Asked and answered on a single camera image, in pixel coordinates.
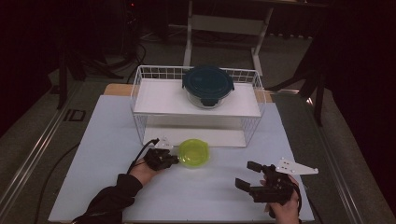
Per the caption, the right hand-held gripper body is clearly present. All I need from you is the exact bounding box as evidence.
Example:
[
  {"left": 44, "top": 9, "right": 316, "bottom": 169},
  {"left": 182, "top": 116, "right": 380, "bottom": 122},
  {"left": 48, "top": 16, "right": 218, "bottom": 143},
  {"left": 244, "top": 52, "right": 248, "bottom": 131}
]
[{"left": 248, "top": 157, "right": 319, "bottom": 206}]

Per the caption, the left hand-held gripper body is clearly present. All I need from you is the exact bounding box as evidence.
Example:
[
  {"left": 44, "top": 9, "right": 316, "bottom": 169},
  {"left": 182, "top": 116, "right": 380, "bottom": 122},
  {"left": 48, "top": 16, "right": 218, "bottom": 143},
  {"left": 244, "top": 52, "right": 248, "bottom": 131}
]
[{"left": 143, "top": 136, "right": 176, "bottom": 172}]

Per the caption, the yellow-green plastic bowl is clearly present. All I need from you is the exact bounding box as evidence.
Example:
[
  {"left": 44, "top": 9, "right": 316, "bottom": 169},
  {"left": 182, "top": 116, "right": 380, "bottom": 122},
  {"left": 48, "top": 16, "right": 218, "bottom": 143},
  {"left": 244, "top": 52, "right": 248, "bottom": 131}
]
[{"left": 177, "top": 138, "right": 210, "bottom": 169}]

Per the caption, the white wire shelf rack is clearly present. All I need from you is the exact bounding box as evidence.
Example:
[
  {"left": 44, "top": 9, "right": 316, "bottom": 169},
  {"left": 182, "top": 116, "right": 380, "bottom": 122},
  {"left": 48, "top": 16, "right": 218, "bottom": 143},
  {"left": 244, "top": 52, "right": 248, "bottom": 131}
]
[{"left": 130, "top": 64, "right": 267, "bottom": 148}]

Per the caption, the round container with dark lid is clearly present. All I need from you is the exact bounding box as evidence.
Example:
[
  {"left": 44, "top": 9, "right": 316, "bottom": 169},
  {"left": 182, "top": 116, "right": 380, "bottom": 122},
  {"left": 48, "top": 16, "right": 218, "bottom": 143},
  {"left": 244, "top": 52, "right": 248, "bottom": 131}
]
[{"left": 181, "top": 64, "right": 235, "bottom": 110}]

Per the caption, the person's left hand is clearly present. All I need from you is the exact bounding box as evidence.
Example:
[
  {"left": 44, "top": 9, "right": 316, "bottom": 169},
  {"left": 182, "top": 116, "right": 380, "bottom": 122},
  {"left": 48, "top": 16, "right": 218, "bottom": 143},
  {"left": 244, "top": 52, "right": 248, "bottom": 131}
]
[{"left": 129, "top": 158, "right": 161, "bottom": 187}]

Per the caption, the person's right hand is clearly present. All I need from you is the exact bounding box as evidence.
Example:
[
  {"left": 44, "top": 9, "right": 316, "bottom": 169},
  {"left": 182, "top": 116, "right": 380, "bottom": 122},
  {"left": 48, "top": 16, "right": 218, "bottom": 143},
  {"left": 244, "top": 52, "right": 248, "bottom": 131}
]
[{"left": 264, "top": 175, "right": 302, "bottom": 224}]

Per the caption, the pale blue table mat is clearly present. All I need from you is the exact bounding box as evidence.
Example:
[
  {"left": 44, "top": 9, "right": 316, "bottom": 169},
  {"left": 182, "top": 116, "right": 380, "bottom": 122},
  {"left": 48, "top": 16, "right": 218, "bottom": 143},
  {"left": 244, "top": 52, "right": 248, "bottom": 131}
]
[{"left": 48, "top": 94, "right": 316, "bottom": 223}]

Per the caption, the black stand with slanted legs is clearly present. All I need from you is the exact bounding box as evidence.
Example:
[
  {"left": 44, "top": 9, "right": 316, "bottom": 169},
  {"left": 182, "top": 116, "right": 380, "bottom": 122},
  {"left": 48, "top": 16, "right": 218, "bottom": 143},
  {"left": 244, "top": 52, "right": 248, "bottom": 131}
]
[{"left": 267, "top": 40, "right": 328, "bottom": 127}]

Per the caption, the black tripod stand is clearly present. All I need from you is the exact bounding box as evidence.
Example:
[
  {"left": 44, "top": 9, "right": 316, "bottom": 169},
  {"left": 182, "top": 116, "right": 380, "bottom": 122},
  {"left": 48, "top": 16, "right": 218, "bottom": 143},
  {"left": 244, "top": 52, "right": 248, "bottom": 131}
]
[{"left": 55, "top": 46, "right": 125, "bottom": 110}]

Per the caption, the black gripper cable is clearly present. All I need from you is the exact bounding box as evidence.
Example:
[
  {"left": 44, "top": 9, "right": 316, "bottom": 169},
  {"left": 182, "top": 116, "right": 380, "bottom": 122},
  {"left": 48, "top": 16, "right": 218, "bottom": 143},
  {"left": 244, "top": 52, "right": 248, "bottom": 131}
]
[
  {"left": 290, "top": 181, "right": 304, "bottom": 217},
  {"left": 126, "top": 138, "right": 161, "bottom": 175}
]

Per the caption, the silver metal rail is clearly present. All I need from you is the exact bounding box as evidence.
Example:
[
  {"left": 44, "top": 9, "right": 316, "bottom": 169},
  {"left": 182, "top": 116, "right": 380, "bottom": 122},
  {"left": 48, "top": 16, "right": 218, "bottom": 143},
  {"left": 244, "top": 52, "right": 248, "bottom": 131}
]
[
  {"left": 0, "top": 83, "right": 82, "bottom": 216},
  {"left": 306, "top": 96, "right": 364, "bottom": 224}
]

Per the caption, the black square floor bracket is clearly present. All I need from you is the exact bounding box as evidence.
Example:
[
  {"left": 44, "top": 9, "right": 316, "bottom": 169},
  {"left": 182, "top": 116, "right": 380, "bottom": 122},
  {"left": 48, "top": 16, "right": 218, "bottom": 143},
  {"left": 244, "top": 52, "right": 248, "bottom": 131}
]
[{"left": 64, "top": 108, "right": 87, "bottom": 123}]

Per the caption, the bundle of black cables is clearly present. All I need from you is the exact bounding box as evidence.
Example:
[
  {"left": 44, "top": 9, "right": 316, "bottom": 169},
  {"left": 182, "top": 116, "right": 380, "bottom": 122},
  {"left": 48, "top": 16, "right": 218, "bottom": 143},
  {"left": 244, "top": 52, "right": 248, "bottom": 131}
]
[{"left": 124, "top": 31, "right": 148, "bottom": 85}]

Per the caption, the black floor cable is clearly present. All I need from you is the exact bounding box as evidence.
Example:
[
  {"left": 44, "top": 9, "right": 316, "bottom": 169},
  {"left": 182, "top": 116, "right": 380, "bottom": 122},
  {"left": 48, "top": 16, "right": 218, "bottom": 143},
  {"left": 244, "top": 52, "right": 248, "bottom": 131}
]
[{"left": 33, "top": 142, "right": 81, "bottom": 224}]

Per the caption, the white metal desk frame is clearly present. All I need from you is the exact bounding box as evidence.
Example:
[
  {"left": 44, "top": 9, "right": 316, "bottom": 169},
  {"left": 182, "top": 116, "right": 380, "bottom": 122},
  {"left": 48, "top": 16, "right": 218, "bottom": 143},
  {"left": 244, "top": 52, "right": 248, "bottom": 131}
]
[{"left": 182, "top": 0, "right": 331, "bottom": 77}]

